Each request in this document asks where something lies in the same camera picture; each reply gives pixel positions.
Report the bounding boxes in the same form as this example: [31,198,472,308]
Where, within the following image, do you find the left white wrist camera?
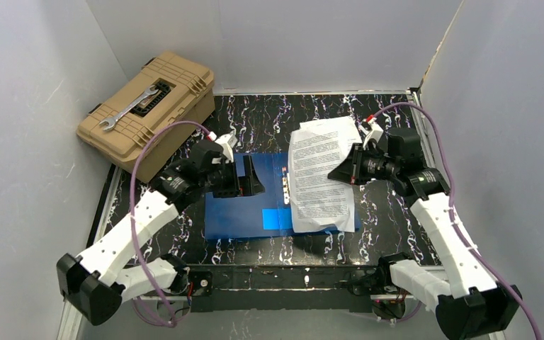
[207,132,237,164]

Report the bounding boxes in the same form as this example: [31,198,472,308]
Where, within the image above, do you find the silver open-end wrench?
[99,85,159,132]

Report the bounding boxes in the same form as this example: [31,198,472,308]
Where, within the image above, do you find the silver folder clip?
[281,166,290,205]

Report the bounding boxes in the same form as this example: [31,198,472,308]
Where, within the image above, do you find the white printed paper files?
[288,116,361,233]

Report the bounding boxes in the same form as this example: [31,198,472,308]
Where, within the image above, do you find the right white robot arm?
[328,128,521,339]

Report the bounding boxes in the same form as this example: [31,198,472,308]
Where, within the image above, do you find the tan plastic toolbox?
[76,51,215,183]

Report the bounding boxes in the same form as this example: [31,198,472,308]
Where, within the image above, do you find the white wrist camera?
[207,132,237,164]
[358,117,384,150]

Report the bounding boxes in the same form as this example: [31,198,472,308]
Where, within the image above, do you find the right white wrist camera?
[358,117,384,150]

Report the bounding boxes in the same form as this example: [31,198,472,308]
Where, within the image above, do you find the blue plastic folder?
[205,153,361,239]

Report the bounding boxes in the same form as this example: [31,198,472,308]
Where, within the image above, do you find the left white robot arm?
[56,134,265,326]

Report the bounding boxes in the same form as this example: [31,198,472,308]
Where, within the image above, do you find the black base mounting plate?
[142,265,423,315]

